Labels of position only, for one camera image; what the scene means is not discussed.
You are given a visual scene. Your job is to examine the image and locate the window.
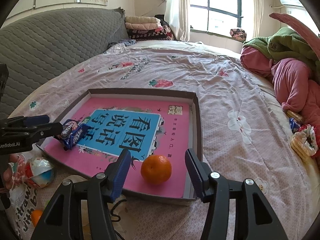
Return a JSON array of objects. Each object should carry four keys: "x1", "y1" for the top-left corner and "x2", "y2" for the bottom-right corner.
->
[{"x1": 189, "y1": 0, "x2": 242, "y2": 36}]

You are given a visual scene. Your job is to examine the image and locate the white curtain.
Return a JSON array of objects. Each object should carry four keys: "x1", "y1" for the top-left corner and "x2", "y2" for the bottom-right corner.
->
[{"x1": 164, "y1": 0, "x2": 190, "y2": 42}]

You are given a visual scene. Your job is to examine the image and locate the floral bag on sill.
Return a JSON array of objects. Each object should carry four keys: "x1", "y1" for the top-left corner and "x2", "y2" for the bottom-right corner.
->
[{"x1": 229, "y1": 28, "x2": 247, "y2": 42}]

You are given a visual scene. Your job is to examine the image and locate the pink quilt pile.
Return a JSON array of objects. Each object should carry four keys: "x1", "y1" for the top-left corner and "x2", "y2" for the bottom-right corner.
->
[{"x1": 240, "y1": 47, "x2": 319, "y2": 144}]

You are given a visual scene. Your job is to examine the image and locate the air conditioner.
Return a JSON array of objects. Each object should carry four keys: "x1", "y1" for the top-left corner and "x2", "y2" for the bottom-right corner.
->
[{"x1": 280, "y1": 0, "x2": 304, "y2": 8}]

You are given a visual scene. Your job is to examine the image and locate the green blanket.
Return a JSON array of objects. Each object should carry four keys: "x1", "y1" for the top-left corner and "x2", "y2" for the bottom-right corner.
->
[{"x1": 243, "y1": 27, "x2": 319, "y2": 82}]

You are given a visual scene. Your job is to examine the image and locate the red blue ball snack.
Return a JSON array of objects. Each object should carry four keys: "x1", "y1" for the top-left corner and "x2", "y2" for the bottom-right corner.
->
[{"x1": 12, "y1": 155, "x2": 55, "y2": 189}]

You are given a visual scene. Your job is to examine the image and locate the snack packets by quilt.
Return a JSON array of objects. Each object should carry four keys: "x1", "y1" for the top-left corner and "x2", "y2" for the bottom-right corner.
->
[{"x1": 286, "y1": 110, "x2": 319, "y2": 161}]

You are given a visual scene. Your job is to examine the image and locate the pink pillow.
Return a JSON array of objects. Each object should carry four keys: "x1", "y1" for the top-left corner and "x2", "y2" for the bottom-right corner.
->
[{"x1": 269, "y1": 12, "x2": 320, "y2": 59}]

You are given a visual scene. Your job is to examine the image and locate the cream mesh scrunchie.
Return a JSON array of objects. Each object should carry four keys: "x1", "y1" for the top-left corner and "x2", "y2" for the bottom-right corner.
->
[{"x1": 80, "y1": 195, "x2": 133, "y2": 239}]

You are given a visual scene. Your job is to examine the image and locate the person left hand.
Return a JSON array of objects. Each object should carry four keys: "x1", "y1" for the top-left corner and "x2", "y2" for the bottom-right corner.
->
[{"x1": 1, "y1": 153, "x2": 20, "y2": 193}]

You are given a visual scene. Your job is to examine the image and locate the blue oreo cookie pack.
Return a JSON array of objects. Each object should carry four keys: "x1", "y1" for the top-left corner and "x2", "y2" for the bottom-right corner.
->
[{"x1": 54, "y1": 119, "x2": 89, "y2": 151}]

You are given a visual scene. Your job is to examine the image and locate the orange mandarin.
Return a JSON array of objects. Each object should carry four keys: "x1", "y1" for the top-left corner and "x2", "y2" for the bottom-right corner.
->
[
  {"x1": 31, "y1": 210, "x2": 43, "y2": 227},
  {"x1": 140, "y1": 155, "x2": 172, "y2": 185}
]

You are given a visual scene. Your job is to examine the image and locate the folded blankets stack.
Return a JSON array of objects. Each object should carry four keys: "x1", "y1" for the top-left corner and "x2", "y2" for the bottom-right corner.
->
[{"x1": 125, "y1": 15, "x2": 176, "y2": 41}]

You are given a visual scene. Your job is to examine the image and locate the grey quilted headboard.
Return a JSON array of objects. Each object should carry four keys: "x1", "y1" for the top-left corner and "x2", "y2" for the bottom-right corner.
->
[{"x1": 1, "y1": 8, "x2": 128, "y2": 119}]

